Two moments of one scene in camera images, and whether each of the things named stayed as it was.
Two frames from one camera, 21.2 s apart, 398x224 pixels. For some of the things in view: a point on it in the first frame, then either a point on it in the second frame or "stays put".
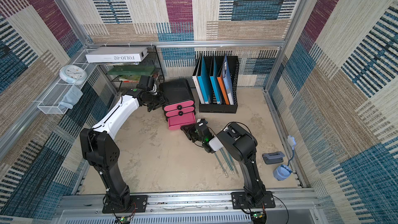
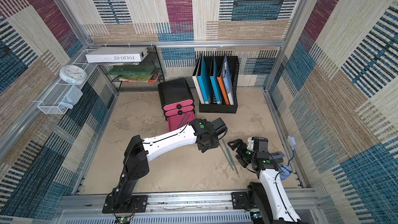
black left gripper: [162, 100] -> [202, 148]
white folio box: [116, 54] stays put
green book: [131, 70] stays put
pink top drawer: [179, 106] stays put
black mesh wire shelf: [131, 72] stays put
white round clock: [73, 74] stays put
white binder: [197, 84] stays put
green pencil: [226, 160] -> [187, 117]
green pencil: [220, 163] -> [182, 121]
